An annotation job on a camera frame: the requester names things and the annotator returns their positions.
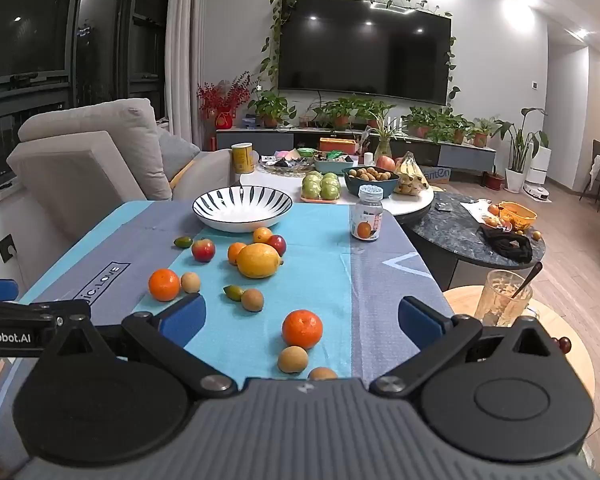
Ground green ivy vine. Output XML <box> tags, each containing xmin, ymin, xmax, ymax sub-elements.
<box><xmin>259</xmin><ymin>0</ymin><xmax>462</xmax><ymax>107</ymax></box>

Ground orange box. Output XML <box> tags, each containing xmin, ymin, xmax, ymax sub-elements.
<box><xmin>319</xmin><ymin>137</ymin><xmax>357</xmax><ymax>156</ymax></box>

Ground tray of green apples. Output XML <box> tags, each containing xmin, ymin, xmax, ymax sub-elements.
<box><xmin>300</xmin><ymin>171</ymin><xmax>342</xmax><ymax>205</ymax></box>

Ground orange plastic basket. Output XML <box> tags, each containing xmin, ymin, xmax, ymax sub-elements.
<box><xmin>498</xmin><ymin>201</ymin><xmax>538</xmax><ymax>232</ymax></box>

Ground white bowl with dark stripes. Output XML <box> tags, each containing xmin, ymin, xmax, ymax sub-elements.
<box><xmin>192</xmin><ymin>186</ymin><xmax>295</xmax><ymax>233</ymax></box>

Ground robot vacuum cleaner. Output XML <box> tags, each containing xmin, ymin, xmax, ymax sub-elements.
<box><xmin>524</xmin><ymin>142</ymin><xmax>552</xmax><ymax>198</ymax></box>

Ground dark blue oval bowl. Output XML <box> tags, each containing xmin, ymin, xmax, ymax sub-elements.
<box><xmin>342</xmin><ymin>166</ymin><xmax>400</xmax><ymax>199</ymax></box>

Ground row of potted green plants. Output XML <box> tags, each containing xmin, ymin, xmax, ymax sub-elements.
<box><xmin>247</xmin><ymin>87</ymin><xmax>501</xmax><ymax>148</ymax></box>

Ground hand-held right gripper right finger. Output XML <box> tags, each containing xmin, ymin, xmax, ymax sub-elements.
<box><xmin>370</xmin><ymin>296</ymin><xmax>571</xmax><ymax>396</ymax></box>

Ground blue cardboard box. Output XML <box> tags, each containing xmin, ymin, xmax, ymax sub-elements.
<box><xmin>420</xmin><ymin>166</ymin><xmax>452</xmax><ymax>184</ymax></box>

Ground bunch of bananas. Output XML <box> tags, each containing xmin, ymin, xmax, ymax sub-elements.
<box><xmin>395</xmin><ymin>151</ymin><xmax>432</xmax><ymax>196</ymax></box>

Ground black cloth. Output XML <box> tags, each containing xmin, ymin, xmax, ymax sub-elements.
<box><xmin>480</xmin><ymin>225</ymin><xmax>534</xmax><ymax>264</ymax></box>

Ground blue basket of snacks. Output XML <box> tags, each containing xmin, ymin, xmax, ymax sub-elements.
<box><xmin>313</xmin><ymin>152</ymin><xmax>360</xmax><ymax>175</ymax></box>

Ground drinking glass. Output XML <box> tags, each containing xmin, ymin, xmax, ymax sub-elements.
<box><xmin>475</xmin><ymin>270</ymin><xmax>534</xmax><ymax>329</ymax></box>

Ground metal spoon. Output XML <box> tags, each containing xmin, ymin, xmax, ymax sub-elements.
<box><xmin>509</xmin><ymin>261</ymin><xmax>546</xmax><ymax>302</ymax></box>

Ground dark window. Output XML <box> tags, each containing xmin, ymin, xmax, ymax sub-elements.
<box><xmin>0</xmin><ymin>0</ymin><xmax>173</xmax><ymax>193</ymax></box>

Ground yellow canister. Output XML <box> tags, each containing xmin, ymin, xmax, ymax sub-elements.
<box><xmin>231</xmin><ymin>143</ymin><xmax>255</xmax><ymax>175</ymax></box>

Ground orange mandarin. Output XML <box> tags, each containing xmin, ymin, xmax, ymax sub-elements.
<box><xmin>148</xmin><ymin>268</ymin><xmax>181</xmax><ymax>302</ymax></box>
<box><xmin>281</xmin><ymin>309</ymin><xmax>324</xmax><ymax>350</ymax></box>

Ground red flower arrangement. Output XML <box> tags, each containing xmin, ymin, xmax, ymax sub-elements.
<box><xmin>196</xmin><ymin>72</ymin><xmax>253</xmax><ymax>131</ymax></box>

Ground large yellow lemon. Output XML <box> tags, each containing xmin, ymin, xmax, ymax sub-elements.
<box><xmin>237</xmin><ymin>243</ymin><xmax>284</xmax><ymax>279</ymax></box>

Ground grey sofa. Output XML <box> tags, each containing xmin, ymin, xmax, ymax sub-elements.
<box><xmin>6</xmin><ymin>98</ymin><xmax>241</xmax><ymax>241</ymax></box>

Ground grey cushion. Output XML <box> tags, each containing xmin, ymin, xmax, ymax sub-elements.
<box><xmin>156</xmin><ymin>127</ymin><xmax>201</xmax><ymax>182</ymax></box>

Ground pile of longans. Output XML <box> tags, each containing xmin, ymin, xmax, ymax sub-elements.
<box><xmin>349</xmin><ymin>167</ymin><xmax>395</xmax><ymax>182</ymax></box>

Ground wall television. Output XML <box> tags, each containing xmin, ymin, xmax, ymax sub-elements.
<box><xmin>278</xmin><ymin>0</ymin><xmax>452</xmax><ymax>106</ymax></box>

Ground clear bottle with white cap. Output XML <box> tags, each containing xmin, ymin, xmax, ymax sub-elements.
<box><xmin>350</xmin><ymin>185</ymin><xmax>385</xmax><ymax>242</ymax></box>

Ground glass tray of snacks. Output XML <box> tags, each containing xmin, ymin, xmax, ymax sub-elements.
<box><xmin>259</xmin><ymin>149</ymin><xmax>317</xmax><ymax>169</ymax></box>

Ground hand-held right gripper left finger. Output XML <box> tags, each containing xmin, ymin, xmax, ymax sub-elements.
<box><xmin>40</xmin><ymin>292</ymin><xmax>238</xmax><ymax>395</ymax></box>

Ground white paper sheet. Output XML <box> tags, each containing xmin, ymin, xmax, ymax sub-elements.
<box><xmin>459</xmin><ymin>199</ymin><xmax>502</xmax><ymax>224</ymax></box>

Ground tall plant in white pot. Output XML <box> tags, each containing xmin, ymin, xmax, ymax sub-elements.
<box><xmin>492</xmin><ymin>107</ymin><xmax>551</xmax><ymax>194</ymax></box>

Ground grey television cabinet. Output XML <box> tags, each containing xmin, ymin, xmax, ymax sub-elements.
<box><xmin>215</xmin><ymin>126</ymin><xmax>497</xmax><ymax>172</ymax></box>

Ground light curtain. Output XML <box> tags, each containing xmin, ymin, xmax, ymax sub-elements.
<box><xmin>165</xmin><ymin>0</ymin><xmax>208</xmax><ymax>151</ymax></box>

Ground small plant in red pot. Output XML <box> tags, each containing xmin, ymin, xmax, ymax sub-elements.
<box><xmin>482</xmin><ymin>165</ymin><xmax>506</xmax><ymax>191</ymax></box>

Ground dark marble round table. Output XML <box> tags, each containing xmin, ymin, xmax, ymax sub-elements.
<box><xmin>402</xmin><ymin>190</ymin><xmax>547</xmax><ymax>291</ymax></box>

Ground glass vase with spider plant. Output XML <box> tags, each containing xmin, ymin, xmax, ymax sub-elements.
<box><xmin>367</xmin><ymin>120</ymin><xmax>406</xmax><ymax>162</ymax></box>

